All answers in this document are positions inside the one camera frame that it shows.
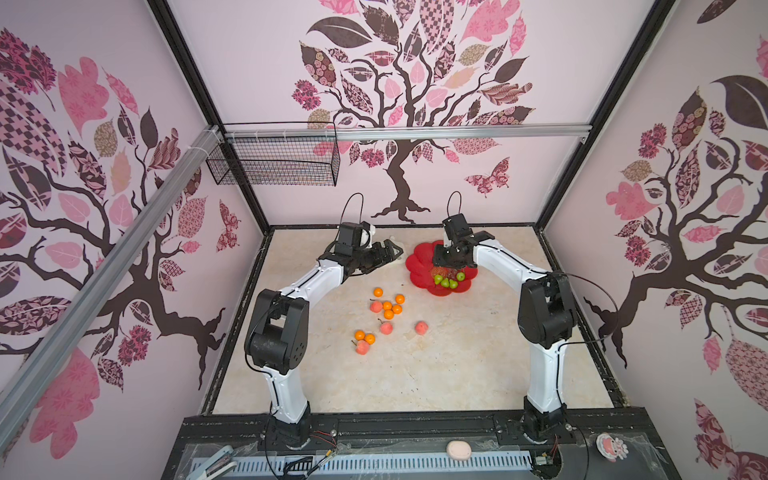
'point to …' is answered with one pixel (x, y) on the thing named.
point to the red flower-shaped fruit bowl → (420, 263)
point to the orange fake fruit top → (378, 292)
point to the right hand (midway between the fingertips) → (439, 254)
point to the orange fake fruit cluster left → (387, 305)
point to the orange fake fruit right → (400, 298)
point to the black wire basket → (280, 154)
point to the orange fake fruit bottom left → (359, 335)
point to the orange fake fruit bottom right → (370, 339)
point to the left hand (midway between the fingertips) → (395, 257)
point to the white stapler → (216, 466)
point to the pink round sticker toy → (610, 447)
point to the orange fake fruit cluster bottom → (388, 314)
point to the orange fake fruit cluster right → (397, 309)
